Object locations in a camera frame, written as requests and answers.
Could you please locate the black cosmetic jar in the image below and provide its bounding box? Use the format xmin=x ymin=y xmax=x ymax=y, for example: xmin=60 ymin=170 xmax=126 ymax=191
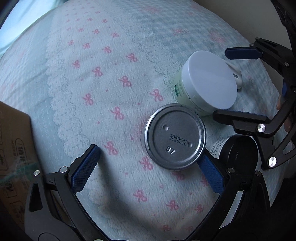
xmin=210 ymin=135 xmax=258 ymax=174

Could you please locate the white earbuds case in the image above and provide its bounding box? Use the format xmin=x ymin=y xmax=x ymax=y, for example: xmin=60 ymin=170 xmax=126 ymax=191
xmin=224 ymin=60 xmax=243 ymax=90

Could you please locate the white lid green jar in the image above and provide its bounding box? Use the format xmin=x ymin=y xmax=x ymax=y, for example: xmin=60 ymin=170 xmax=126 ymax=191
xmin=173 ymin=51 xmax=238 ymax=116

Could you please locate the silver tin can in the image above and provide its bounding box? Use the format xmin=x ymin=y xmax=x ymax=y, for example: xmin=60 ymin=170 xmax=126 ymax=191
xmin=140 ymin=103 xmax=206 ymax=171

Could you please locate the person's right hand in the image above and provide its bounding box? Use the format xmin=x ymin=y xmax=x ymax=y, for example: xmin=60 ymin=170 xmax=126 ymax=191
xmin=276 ymin=95 xmax=291 ymax=133

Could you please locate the open cardboard box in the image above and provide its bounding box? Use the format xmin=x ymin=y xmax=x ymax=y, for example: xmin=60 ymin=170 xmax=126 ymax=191
xmin=1 ymin=102 xmax=38 ymax=230

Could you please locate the light blue hanging sheet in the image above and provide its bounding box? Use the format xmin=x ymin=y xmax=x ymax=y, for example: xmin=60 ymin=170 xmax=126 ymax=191
xmin=1 ymin=0 xmax=66 ymax=55

